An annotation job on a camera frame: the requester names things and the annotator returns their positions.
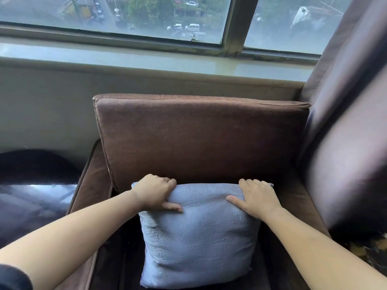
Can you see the person's right hand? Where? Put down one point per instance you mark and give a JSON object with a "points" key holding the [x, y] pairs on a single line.
{"points": [[260, 196]]}

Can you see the person's left hand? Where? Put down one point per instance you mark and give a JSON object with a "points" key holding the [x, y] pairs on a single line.
{"points": [[152, 191]]}

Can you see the person's left thumb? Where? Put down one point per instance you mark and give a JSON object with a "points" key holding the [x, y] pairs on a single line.
{"points": [[172, 206]]}

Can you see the person's right thumb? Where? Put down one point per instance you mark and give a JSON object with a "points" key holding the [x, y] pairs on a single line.
{"points": [[237, 202]]}

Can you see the light blue throw pillow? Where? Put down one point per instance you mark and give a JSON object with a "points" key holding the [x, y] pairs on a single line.
{"points": [[196, 235]]}

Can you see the person's right forearm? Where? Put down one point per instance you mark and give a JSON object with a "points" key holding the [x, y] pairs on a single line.
{"points": [[320, 253]]}

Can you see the person's left forearm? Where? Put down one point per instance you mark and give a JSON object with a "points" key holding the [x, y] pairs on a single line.
{"points": [[69, 235]]}

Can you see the brown fabric armchair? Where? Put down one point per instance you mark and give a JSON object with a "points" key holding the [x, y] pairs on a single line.
{"points": [[99, 208]]}

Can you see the brown back cushion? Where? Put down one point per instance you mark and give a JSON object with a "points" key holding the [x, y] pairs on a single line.
{"points": [[199, 138]]}

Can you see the glossy black side table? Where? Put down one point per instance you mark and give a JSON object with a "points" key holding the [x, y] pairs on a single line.
{"points": [[33, 193]]}

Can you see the person's dark sleeve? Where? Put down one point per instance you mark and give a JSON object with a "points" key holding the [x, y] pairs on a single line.
{"points": [[13, 277]]}

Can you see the window with metal frame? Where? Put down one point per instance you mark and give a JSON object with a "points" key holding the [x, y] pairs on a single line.
{"points": [[169, 21]]}

